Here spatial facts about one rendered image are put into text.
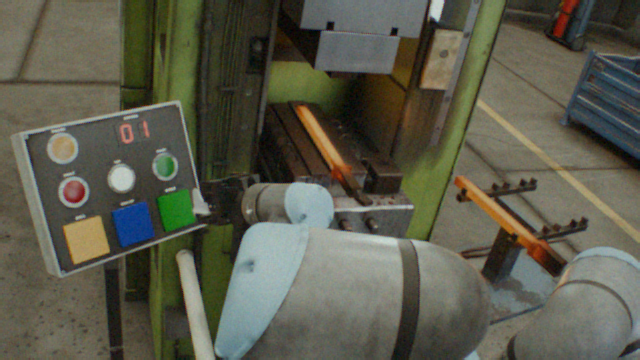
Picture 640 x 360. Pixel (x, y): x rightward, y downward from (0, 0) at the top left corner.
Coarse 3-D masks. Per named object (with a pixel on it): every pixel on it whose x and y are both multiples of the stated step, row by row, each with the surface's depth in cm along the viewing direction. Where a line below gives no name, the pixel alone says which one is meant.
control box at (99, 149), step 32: (64, 128) 100; (96, 128) 104; (128, 128) 108; (160, 128) 113; (32, 160) 96; (64, 160) 100; (96, 160) 104; (128, 160) 109; (192, 160) 119; (32, 192) 98; (96, 192) 104; (128, 192) 109; (160, 192) 113; (192, 192) 118; (64, 224) 100; (160, 224) 113; (192, 224) 118; (64, 256) 100
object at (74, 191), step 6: (66, 186) 100; (72, 186) 101; (78, 186) 101; (66, 192) 100; (72, 192) 101; (78, 192) 101; (84, 192) 102; (66, 198) 100; (72, 198) 101; (78, 198) 101
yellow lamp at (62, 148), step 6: (60, 138) 99; (66, 138) 100; (54, 144) 98; (60, 144) 99; (66, 144) 100; (72, 144) 101; (54, 150) 98; (60, 150) 99; (66, 150) 100; (72, 150) 101; (60, 156) 99; (66, 156) 100
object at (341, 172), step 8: (304, 112) 168; (304, 120) 166; (312, 120) 164; (312, 128) 160; (320, 128) 160; (320, 136) 156; (320, 144) 153; (328, 144) 153; (328, 152) 149; (336, 152) 150; (336, 160) 146; (336, 168) 141; (344, 168) 142; (336, 176) 143; (344, 176) 139; (352, 176) 139; (344, 184) 140; (352, 184) 136; (352, 192) 136
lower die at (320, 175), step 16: (288, 112) 170; (320, 112) 174; (272, 128) 161; (288, 128) 161; (304, 128) 162; (272, 144) 158; (304, 144) 154; (336, 144) 157; (288, 160) 147; (304, 160) 147; (320, 160) 148; (352, 160) 151; (288, 176) 145; (304, 176) 142; (320, 176) 143; (336, 192) 148
